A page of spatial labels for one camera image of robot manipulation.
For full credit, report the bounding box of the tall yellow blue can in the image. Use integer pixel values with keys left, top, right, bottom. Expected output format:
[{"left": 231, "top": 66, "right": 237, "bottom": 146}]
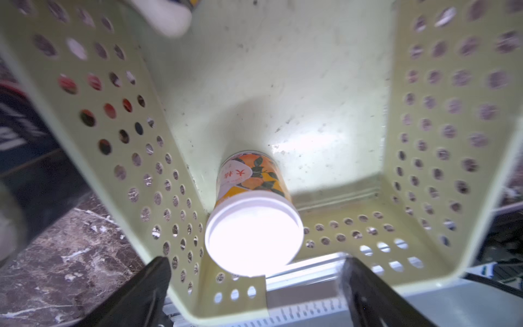
[{"left": 125, "top": 0, "right": 200, "bottom": 38}]

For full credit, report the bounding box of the green plastic basket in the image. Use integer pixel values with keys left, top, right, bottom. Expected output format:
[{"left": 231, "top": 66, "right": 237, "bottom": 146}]
[{"left": 1, "top": 1, "right": 522, "bottom": 326}]

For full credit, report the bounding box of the dark can silver top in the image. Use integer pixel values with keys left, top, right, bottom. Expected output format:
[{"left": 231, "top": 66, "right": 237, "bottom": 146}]
[{"left": 1, "top": 82, "right": 90, "bottom": 267}]

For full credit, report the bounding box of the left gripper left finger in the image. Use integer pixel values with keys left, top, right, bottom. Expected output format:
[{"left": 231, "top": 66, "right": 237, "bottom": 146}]
[{"left": 75, "top": 256, "right": 172, "bottom": 327}]

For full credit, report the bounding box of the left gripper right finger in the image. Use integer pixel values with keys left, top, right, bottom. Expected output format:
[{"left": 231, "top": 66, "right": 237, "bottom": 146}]
[{"left": 340, "top": 257, "right": 434, "bottom": 326}]

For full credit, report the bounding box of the short orange can white lid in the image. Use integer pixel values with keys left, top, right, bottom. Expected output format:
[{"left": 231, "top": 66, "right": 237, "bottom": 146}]
[{"left": 204, "top": 151, "right": 304, "bottom": 277}]

